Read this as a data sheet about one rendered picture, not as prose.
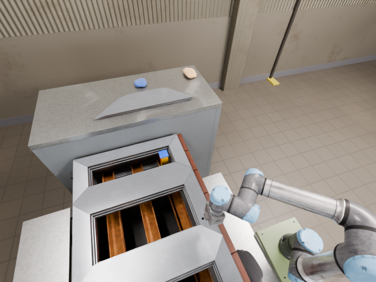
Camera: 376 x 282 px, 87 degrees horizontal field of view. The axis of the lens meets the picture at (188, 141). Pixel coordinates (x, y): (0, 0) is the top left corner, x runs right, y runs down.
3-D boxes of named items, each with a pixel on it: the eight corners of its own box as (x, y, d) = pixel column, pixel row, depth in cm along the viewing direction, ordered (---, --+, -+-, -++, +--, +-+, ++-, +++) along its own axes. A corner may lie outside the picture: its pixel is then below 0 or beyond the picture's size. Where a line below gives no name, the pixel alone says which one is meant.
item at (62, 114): (31, 150, 121) (27, 146, 118) (41, 94, 158) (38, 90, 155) (221, 106, 153) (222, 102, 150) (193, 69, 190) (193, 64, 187)
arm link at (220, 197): (229, 206, 72) (207, 196, 75) (224, 216, 81) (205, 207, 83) (235, 188, 77) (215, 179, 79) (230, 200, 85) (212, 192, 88)
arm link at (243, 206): (264, 195, 77) (237, 183, 80) (257, 222, 71) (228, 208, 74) (259, 202, 83) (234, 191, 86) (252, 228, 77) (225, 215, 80)
